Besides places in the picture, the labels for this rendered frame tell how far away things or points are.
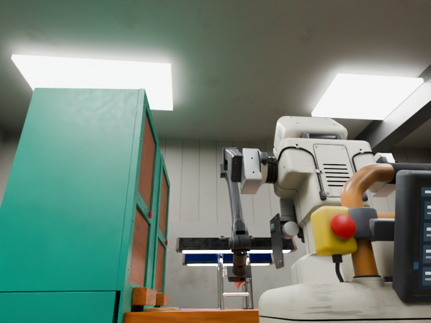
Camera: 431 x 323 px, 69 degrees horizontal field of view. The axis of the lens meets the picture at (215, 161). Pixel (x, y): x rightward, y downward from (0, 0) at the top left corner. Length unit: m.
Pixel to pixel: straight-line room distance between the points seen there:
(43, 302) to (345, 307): 1.16
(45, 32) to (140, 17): 0.72
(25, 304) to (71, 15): 1.84
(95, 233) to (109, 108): 0.61
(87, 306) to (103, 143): 0.69
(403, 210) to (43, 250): 1.28
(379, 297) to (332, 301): 0.07
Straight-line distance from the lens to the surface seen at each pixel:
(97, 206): 1.43
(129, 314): 1.37
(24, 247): 1.50
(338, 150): 0.99
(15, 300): 1.48
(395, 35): 2.85
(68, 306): 1.39
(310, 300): 0.47
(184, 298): 3.30
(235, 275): 1.39
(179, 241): 1.68
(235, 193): 1.39
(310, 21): 2.51
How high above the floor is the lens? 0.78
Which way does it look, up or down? 25 degrees up
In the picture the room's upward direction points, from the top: 1 degrees counter-clockwise
